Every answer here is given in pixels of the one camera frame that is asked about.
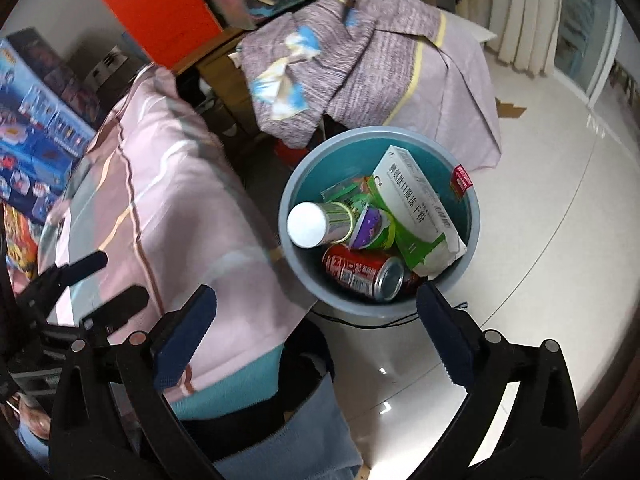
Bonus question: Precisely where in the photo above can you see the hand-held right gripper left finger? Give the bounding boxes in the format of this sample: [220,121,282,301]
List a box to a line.
[47,284,221,480]

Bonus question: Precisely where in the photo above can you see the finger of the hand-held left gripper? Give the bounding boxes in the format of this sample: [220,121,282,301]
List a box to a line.
[80,285,151,334]
[37,250,109,294]

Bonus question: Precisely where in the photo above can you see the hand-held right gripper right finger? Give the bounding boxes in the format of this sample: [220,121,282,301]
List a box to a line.
[416,282,583,480]

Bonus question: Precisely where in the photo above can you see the red drink can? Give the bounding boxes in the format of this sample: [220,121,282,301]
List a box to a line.
[321,243,406,303]

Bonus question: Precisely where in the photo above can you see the green white medicine box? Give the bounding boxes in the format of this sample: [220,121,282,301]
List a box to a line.
[372,144,468,281]

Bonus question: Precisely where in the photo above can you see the green white-capped can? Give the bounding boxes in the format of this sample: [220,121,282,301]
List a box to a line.
[287,201,371,249]

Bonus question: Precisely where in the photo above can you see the teal trash bin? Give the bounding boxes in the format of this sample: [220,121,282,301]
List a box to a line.
[278,126,482,318]

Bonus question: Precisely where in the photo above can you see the person's left forearm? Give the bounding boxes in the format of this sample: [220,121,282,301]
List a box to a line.
[17,429,52,466]

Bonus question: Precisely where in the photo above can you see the person's left hand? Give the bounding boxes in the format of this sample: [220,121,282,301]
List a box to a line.
[17,402,51,436]

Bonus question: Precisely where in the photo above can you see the cartoon puppy gift bag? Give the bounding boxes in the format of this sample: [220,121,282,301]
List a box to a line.
[2,202,41,286]

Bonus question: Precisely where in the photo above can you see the person's dark trousers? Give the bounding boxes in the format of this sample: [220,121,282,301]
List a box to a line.
[177,321,336,461]

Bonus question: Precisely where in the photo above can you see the checked pink grey tablecloth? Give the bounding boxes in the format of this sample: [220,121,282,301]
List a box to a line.
[37,62,321,406]

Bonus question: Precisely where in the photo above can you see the purple lid yogurt cup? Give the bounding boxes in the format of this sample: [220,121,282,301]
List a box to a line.
[348,207,398,252]

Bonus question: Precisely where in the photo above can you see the blue toy box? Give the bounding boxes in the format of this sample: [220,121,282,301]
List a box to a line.
[0,27,98,226]

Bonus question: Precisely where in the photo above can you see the person's light blue top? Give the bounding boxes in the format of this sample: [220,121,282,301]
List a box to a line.
[210,370,363,480]

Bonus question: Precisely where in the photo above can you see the red plastic stool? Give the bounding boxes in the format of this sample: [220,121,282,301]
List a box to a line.
[274,140,311,164]

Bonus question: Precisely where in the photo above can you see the wooden cabinet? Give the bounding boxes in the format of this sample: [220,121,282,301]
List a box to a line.
[175,27,276,142]

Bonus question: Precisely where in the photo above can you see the cardboard piece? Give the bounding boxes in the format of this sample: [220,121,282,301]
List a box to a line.
[495,97,529,120]

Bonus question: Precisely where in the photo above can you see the orange cardboard box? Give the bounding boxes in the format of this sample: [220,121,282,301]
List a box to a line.
[97,0,223,68]

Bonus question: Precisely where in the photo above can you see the grey patterned cloth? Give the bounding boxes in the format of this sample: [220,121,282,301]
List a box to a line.
[240,0,502,171]

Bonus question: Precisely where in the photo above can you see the white table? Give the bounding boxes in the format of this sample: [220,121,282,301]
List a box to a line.
[440,10,499,47]

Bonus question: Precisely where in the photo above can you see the cream curtain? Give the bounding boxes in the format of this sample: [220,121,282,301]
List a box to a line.
[487,0,568,78]

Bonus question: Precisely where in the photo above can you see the glass sliding door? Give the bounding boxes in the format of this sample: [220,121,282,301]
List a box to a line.
[555,0,640,111]

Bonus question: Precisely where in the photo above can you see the black floor cable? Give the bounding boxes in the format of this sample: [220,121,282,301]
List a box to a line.
[310,300,468,332]

